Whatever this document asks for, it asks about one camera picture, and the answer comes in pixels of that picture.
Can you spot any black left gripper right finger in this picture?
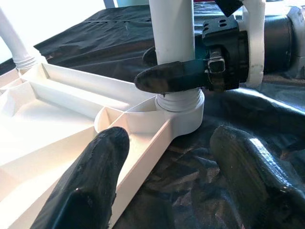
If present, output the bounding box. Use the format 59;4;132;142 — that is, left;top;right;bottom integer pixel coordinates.
209;125;305;229

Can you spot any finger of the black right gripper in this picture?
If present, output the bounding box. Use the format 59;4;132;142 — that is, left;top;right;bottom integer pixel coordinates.
142;46;158;65
134;59;209;93

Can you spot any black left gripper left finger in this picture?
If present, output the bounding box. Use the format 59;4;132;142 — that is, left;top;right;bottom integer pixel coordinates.
30;127;131;229

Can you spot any white plastic table leg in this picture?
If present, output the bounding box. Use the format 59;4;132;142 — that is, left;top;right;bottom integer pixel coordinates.
149;0;205;113
0;6;39;70

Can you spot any white plastic table top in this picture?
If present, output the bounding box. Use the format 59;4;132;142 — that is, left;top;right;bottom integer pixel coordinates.
0;62;205;229

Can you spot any black plastic table cover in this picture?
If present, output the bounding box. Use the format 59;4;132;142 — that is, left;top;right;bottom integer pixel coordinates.
0;4;305;229

